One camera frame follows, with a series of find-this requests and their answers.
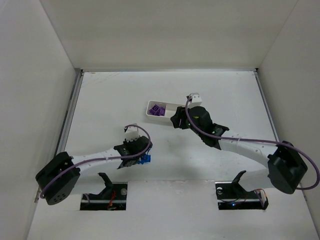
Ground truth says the purple lego brick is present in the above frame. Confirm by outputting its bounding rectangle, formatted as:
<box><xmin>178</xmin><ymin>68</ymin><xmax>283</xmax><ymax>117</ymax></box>
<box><xmin>148</xmin><ymin>104</ymin><xmax>162</xmax><ymax>116</ymax></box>

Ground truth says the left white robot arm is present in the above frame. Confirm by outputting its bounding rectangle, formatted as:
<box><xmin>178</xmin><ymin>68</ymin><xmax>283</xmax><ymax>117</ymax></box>
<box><xmin>35</xmin><ymin>135</ymin><xmax>153</xmax><ymax>206</ymax></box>

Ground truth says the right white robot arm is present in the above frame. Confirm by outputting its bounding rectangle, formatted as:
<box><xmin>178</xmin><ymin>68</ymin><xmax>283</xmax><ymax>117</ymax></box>
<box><xmin>170</xmin><ymin>106</ymin><xmax>308</xmax><ymax>194</ymax></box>

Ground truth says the blue lego pile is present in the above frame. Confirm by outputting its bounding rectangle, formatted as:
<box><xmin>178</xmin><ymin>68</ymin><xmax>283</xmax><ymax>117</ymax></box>
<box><xmin>138</xmin><ymin>154</ymin><xmax>151</xmax><ymax>165</ymax></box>

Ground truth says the white three-compartment tray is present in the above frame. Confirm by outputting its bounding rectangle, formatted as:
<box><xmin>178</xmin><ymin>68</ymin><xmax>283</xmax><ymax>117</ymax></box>
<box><xmin>145</xmin><ymin>100</ymin><xmax>182</xmax><ymax>126</ymax></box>

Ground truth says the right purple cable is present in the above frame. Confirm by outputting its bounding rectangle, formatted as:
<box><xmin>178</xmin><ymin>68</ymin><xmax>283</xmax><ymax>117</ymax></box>
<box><xmin>185</xmin><ymin>96</ymin><xmax>320</xmax><ymax>191</ymax></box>

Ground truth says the purple cable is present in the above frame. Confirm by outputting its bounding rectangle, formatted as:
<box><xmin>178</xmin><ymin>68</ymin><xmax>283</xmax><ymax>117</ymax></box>
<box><xmin>185</xmin><ymin>96</ymin><xmax>320</xmax><ymax>191</ymax></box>
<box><xmin>39</xmin><ymin>124</ymin><xmax>152</xmax><ymax>199</ymax></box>

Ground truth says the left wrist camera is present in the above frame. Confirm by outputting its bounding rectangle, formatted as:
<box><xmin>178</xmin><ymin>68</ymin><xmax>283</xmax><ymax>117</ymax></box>
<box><xmin>124</xmin><ymin>123</ymin><xmax>140</xmax><ymax>142</ymax></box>

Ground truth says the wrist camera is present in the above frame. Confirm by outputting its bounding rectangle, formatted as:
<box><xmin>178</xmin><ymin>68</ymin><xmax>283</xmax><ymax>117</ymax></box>
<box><xmin>187</xmin><ymin>92</ymin><xmax>202</xmax><ymax>108</ymax></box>
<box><xmin>124</xmin><ymin>123</ymin><xmax>140</xmax><ymax>142</ymax></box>

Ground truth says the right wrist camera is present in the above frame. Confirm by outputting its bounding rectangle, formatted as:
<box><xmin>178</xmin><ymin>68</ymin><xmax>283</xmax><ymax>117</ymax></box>
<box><xmin>187</xmin><ymin>92</ymin><xmax>202</xmax><ymax>108</ymax></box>

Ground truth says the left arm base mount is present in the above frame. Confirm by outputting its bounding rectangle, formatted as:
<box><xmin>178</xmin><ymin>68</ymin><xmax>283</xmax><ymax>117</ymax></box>
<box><xmin>80</xmin><ymin>173</ymin><xmax>128</xmax><ymax>211</ymax></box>

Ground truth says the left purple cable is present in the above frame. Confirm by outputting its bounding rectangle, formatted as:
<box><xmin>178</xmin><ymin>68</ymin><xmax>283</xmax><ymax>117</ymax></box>
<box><xmin>39</xmin><ymin>124</ymin><xmax>152</xmax><ymax>199</ymax></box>

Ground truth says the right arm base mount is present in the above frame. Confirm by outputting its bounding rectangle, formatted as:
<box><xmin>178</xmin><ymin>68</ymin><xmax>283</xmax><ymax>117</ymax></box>
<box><xmin>215</xmin><ymin>170</ymin><xmax>269</xmax><ymax>211</ymax></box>

